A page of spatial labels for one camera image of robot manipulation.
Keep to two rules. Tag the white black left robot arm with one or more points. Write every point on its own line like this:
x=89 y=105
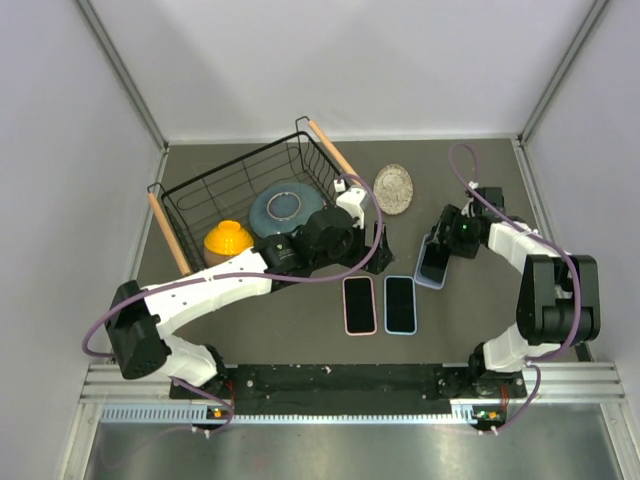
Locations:
x=142 y=322

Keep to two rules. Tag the brown speckled bowl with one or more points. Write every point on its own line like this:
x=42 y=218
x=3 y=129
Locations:
x=212 y=259

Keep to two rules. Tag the blue glazed ceramic plate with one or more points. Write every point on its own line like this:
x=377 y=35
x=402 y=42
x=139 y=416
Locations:
x=281 y=208

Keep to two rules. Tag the black wire dish basket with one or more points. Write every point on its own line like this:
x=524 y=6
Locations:
x=220 y=190

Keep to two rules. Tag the pink phone case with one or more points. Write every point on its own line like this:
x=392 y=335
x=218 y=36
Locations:
x=344 y=305

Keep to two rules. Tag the lilac phone case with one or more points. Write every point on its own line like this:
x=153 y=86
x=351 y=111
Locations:
x=421 y=280

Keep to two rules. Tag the aluminium slotted rail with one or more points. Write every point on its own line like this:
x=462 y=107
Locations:
x=209 y=415

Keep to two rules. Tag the dark green smartphone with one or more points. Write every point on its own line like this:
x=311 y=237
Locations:
x=400 y=305

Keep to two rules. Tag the teal edged black smartphone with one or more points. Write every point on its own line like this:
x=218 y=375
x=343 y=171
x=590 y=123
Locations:
x=434 y=263

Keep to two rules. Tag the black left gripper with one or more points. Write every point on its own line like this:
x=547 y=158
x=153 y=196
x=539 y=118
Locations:
x=381 y=258

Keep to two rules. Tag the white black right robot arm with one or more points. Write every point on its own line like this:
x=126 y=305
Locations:
x=558 y=303

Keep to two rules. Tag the yellow ribbed bowl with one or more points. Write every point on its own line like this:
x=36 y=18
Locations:
x=228 y=238

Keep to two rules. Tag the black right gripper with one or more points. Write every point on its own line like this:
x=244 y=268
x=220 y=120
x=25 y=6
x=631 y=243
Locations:
x=451 y=216

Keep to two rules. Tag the speckled oval dish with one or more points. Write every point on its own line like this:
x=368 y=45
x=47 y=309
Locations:
x=393 y=188

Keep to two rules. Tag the light blue phone case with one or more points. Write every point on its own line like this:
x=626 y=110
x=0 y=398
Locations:
x=385 y=305

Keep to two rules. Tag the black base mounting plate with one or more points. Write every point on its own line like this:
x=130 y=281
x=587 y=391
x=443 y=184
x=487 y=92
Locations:
x=343 y=389

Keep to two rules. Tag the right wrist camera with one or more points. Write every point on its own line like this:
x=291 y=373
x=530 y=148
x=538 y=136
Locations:
x=474 y=205

